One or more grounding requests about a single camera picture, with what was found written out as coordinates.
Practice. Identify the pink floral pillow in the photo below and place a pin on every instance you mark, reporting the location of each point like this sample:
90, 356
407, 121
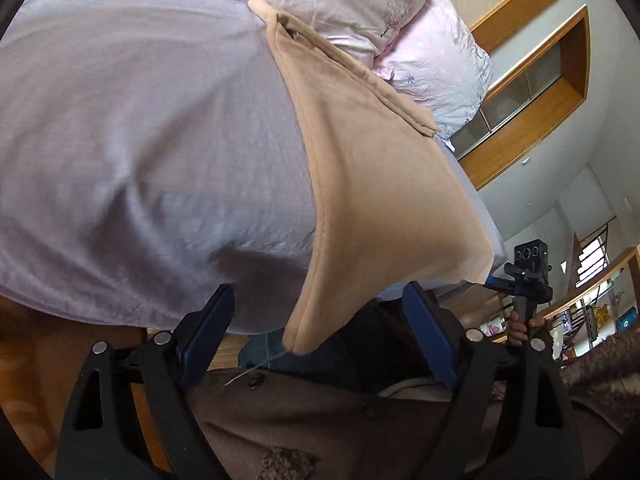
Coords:
436, 61

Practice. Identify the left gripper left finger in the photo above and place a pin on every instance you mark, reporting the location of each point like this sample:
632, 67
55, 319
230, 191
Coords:
102, 436

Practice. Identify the brown jacket of person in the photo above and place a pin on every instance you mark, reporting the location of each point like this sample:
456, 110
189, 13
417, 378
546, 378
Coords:
365, 405

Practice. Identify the beige long-sleeve garment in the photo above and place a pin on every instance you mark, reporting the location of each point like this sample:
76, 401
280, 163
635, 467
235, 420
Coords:
389, 207

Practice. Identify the lavender bed sheet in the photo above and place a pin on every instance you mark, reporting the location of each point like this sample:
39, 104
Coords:
150, 152

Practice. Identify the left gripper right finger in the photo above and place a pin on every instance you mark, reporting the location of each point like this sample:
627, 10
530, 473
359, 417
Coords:
536, 435

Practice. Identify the wooden door frame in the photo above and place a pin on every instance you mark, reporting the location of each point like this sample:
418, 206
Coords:
527, 104

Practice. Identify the person right hand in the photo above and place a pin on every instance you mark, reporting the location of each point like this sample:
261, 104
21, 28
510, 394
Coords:
518, 332

